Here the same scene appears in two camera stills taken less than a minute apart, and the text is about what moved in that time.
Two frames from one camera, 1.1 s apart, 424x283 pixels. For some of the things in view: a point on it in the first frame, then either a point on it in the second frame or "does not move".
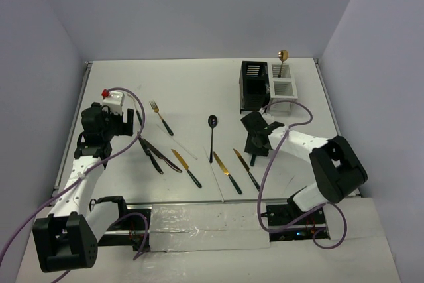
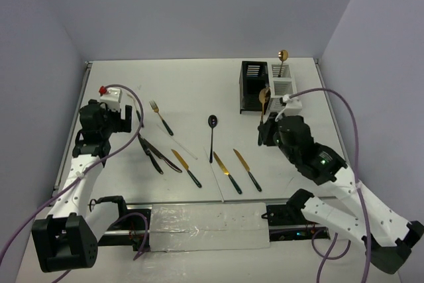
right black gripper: x=250 y=148 -> x=264 y=129
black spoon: x=212 y=120 does not move
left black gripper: x=124 y=128 does not move
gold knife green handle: x=226 y=173 does not move
